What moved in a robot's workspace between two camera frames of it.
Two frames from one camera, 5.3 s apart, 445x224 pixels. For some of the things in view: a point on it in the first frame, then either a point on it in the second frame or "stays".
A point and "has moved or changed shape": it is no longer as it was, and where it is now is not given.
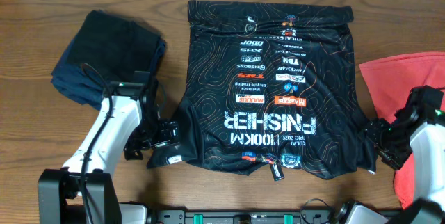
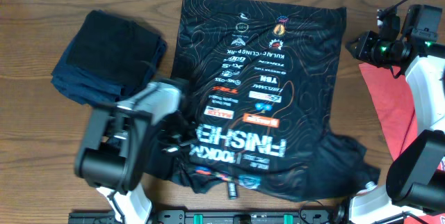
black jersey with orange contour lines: [270, 89] has moved or changed shape
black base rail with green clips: [243, 217] stays
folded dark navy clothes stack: [106, 48] stays
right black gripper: [373, 131] → [363, 50]
